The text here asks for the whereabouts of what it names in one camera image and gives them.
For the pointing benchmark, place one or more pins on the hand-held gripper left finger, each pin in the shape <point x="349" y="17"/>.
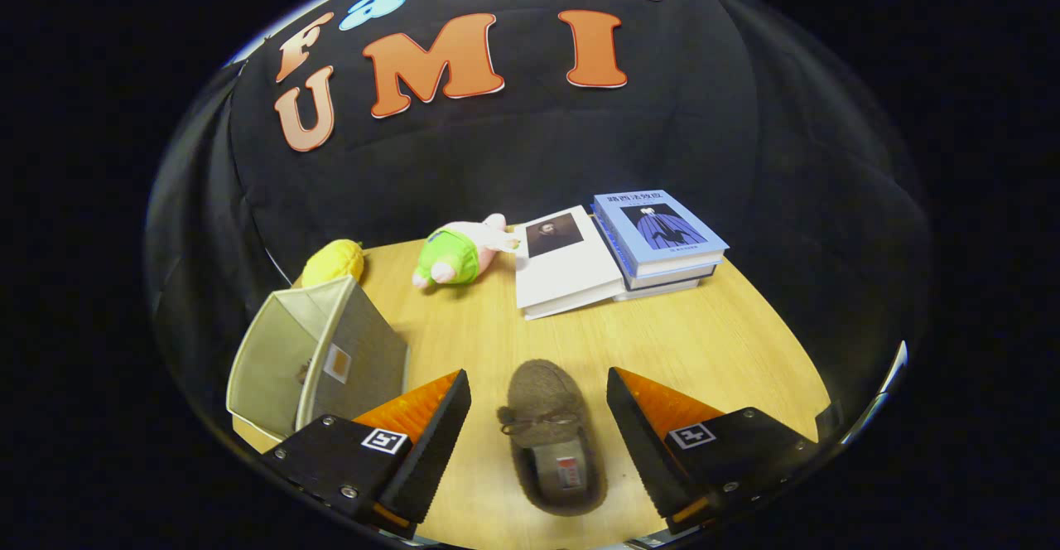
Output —
<point x="435" y="442"/>

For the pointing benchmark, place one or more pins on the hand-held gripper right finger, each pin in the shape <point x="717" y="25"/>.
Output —
<point x="638" y="442"/>

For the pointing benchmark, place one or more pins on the grey fabric storage box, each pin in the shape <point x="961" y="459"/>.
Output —
<point x="364" y="343"/>

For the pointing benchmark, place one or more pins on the thin white book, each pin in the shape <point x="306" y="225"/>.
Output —
<point x="658" y="291"/>

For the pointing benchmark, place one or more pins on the white book with portrait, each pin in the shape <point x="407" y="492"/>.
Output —
<point x="567" y="272"/>

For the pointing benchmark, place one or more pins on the pink plush toy green outfit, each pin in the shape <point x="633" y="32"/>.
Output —
<point x="451" y="256"/>

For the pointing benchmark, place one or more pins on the yellow plush toy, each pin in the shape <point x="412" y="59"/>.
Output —
<point x="333" y="262"/>

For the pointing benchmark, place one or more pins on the blue cover book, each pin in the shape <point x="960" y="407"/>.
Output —
<point x="662" y="231"/>

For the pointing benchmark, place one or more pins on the small black bracket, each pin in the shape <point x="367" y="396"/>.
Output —
<point x="828" y="422"/>

